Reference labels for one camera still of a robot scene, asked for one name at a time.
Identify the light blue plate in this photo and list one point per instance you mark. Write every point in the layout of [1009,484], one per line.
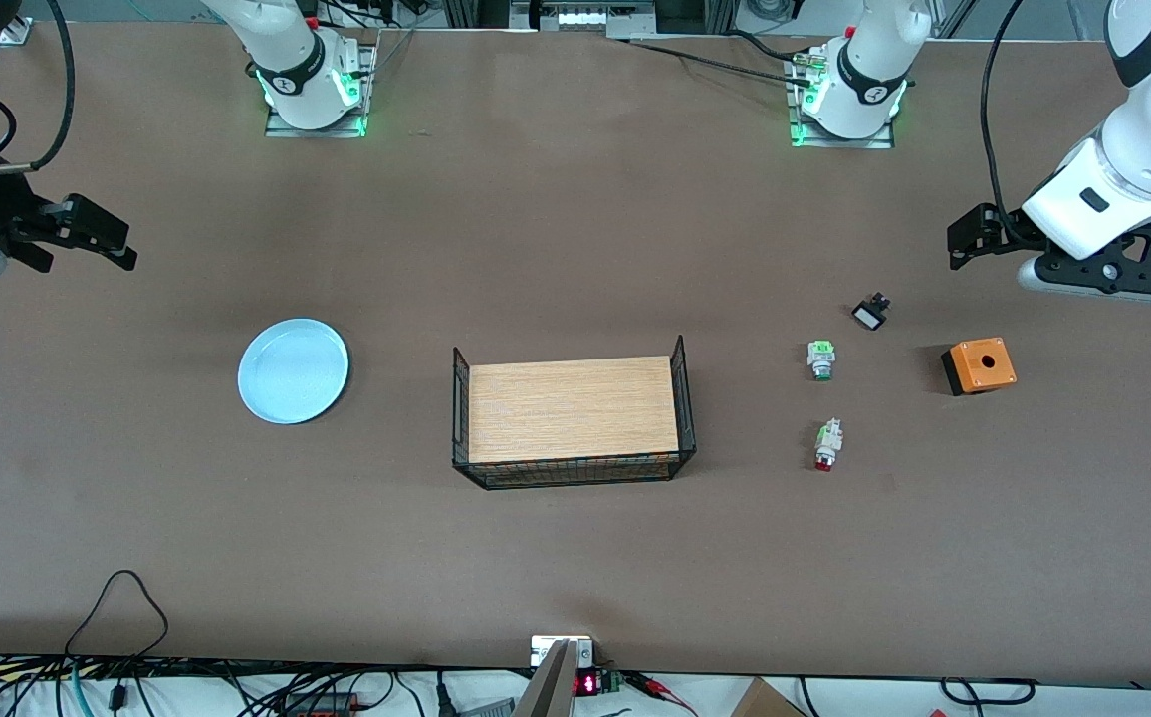
[292,373]

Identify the red push button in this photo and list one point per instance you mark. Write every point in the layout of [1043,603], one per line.
[827,443]

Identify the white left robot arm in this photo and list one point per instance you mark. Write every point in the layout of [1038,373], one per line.
[1143,139]

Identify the green push button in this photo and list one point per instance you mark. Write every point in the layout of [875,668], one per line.
[820,356]

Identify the wooden board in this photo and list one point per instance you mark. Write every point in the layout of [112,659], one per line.
[575,408]

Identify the brown cardboard box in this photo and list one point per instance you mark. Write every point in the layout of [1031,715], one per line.
[760,702]

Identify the black box with red connectors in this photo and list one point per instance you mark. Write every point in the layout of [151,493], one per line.
[327,705]

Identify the red digit display module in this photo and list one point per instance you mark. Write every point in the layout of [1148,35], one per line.
[587,684]

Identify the grey aluminium bar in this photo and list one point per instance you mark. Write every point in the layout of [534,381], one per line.
[551,692]

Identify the black white switch button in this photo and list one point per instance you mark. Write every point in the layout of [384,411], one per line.
[870,317]

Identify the orange button enclosure box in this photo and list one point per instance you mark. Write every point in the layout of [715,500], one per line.
[984,366]

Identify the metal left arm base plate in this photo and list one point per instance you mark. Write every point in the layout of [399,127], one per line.
[879,142]

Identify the silver table corner bracket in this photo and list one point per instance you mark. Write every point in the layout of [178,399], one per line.
[16,32]

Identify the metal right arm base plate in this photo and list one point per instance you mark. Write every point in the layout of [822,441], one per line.
[282,127]

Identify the grey aluminium frame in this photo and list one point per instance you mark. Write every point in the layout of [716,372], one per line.
[575,18]

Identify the silver metal bracket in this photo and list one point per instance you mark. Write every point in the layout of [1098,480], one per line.
[541,652]

